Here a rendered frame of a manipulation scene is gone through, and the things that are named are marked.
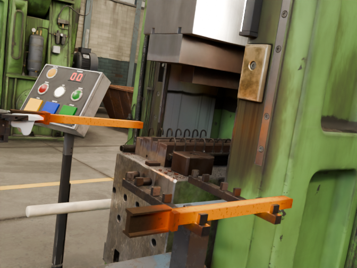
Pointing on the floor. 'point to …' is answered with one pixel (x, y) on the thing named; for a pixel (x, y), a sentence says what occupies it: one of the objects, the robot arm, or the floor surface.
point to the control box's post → (68, 143)
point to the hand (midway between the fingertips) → (37, 115)
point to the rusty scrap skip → (118, 101)
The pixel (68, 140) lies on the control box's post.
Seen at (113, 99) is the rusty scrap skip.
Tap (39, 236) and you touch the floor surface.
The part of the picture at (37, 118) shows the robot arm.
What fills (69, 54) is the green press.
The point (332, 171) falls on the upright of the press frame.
